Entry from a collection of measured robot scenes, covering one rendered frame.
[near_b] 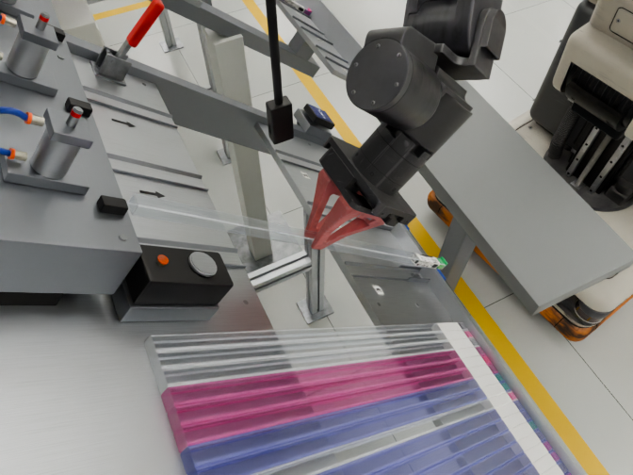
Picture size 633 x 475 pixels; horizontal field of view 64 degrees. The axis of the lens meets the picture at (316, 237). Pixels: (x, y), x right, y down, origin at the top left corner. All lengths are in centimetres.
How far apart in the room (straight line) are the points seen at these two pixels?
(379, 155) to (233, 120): 37
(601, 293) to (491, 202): 49
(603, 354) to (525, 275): 75
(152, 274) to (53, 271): 6
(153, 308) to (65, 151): 13
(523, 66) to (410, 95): 208
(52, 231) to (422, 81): 28
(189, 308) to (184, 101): 40
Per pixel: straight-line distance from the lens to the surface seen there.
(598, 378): 169
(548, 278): 102
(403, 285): 74
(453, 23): 49
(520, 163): 118
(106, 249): 35
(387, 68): 41
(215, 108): 78
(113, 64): 66
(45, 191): 37
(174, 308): 41
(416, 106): 42
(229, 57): 108
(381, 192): 48
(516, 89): 236
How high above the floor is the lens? 141
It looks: 56 degrees down
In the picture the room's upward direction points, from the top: straight up
